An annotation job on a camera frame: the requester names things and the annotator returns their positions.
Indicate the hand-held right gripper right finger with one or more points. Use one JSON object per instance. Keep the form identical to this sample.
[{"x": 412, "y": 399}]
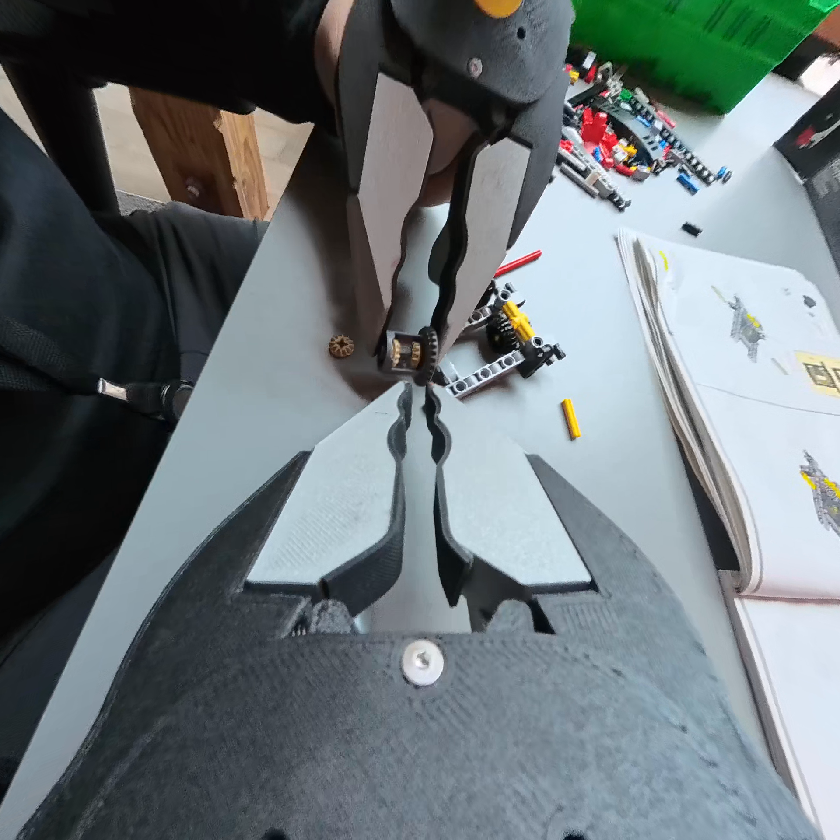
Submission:
[{"x": 499, "y": 518}]

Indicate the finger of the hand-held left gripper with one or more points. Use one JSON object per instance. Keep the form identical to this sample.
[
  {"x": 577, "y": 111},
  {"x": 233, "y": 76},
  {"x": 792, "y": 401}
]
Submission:
[
  {"x": 489, "y": 216},
  {"x": 387, "y": 177}
]

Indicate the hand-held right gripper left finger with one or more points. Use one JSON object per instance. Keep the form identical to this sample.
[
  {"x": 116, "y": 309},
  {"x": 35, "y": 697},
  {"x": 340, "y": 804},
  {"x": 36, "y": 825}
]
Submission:
[{"x": 328, "y": 518}]

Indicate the grey lego differential housing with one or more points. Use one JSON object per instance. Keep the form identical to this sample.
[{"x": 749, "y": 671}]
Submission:
[{"x": 430, "y": 354}]

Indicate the tan lego bevel gear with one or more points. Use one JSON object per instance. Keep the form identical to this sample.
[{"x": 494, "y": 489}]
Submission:
[{"x": 341, "y": 346}]

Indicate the person's left forearm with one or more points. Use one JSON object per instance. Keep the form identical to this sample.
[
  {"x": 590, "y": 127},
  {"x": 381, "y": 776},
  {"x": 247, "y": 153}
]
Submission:
[{"x": 164, "y": 39}]

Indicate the red lego axle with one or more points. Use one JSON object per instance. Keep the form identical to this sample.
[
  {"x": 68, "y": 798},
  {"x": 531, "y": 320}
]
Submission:
[{"x": 518, "y": 262}]

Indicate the yellow lego axle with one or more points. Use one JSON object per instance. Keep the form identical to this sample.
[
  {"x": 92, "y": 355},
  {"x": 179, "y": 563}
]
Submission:
[{"x": 571, "y": 418}]

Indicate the pile of loose lego pieces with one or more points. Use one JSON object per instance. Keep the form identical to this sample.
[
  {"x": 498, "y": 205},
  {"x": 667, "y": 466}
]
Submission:
[{"x": 604, "y": 131}]

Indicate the small black lego piece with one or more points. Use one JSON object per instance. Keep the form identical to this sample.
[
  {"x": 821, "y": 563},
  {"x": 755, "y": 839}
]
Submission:
[{"x": 691, "y": 229}]

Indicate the lego instruction booklet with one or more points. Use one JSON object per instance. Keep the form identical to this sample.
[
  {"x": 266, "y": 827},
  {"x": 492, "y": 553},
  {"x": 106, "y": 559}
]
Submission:
[{"x": 754, "y": 426}]

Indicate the black lego set box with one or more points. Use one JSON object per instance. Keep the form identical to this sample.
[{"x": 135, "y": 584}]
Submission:
[{"x": 814, "y": 138}]

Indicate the person's left hand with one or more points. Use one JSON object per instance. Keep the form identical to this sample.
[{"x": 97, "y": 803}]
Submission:
[{"x": 443, "y": 164}]

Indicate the wooden table leg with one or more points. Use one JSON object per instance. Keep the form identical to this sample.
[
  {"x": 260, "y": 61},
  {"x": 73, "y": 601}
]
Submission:
[{"x": 197, "y": 151}]

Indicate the green plastic bin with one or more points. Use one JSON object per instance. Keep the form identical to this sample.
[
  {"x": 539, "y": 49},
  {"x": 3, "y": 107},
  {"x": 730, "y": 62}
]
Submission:
[{"x": 689, "y": 46}]

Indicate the grey lego frame assembly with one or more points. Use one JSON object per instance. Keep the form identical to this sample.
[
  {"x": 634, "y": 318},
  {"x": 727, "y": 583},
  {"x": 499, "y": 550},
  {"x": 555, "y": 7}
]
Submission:
[{"x": 485, "y": 377}]

